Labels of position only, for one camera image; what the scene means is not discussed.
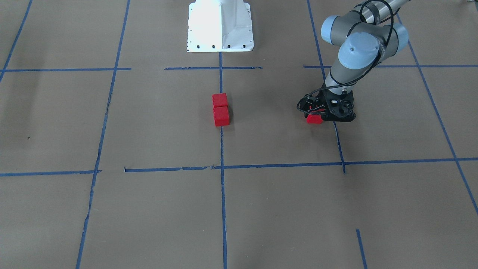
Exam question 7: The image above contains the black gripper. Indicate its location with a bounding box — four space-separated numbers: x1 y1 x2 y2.
299 89 356 122

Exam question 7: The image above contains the red block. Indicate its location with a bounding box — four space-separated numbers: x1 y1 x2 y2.
211 93 229 108
306 114 323 124
213 106 230 127

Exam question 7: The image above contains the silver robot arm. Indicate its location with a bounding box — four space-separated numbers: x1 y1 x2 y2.
297 0 409 122

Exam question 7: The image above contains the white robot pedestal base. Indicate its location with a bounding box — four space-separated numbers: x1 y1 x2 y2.
186 0 254 53

